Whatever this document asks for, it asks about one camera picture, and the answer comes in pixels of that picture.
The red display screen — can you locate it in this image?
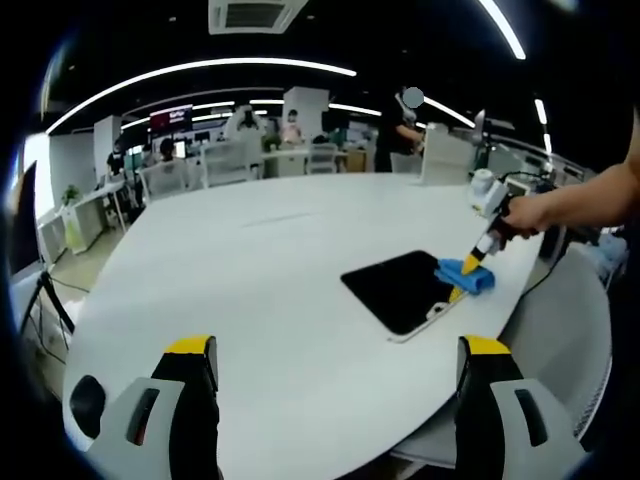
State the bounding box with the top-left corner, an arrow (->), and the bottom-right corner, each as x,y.
149,104 -> 194,133

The long curved ceiling light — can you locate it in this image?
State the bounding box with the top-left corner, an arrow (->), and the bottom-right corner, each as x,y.
45,57 -> 358,136

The black round table grommet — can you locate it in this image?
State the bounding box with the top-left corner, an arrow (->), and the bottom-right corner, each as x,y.
68,374 -> 108,441

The person's right hand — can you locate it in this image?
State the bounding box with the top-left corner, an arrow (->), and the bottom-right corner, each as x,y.
501,193 -> 557,242

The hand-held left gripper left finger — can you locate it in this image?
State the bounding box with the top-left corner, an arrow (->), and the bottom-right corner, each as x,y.
85,334 -> 222,480

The white side desk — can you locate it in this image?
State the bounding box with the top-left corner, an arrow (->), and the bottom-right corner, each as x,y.
39,179 -> 130,257

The ceiling air vent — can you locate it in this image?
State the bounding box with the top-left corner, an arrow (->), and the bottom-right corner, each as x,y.
208,0 -> 309,36

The small white cabinet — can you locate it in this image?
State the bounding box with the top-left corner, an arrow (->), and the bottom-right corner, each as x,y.
504,179 -> 532,202

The white upright panel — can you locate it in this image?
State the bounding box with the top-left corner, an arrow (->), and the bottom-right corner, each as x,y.
420,124 -> 477,187

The white mesh office chair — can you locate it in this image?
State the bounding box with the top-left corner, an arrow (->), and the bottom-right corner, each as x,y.
306,143 -> 340,176
201,139 -> 252,189

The black tripod stand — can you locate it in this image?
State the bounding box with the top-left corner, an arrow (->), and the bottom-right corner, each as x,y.
21,268 -> 77,352

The blue cleaning cloth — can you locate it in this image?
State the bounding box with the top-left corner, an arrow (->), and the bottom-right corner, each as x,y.
432,256 -> 497,296

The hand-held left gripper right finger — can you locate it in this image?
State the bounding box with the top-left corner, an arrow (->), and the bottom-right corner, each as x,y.
452,333 -> 590,480

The grey mesh office chair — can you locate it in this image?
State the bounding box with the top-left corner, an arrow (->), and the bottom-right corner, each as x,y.
498,246 -> 615,442

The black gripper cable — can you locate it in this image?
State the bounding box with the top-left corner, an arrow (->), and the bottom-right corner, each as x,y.
519,224 -> 569,302

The short ceiling light strip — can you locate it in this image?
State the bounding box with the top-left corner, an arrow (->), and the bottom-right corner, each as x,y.
476,0 -> 528,61

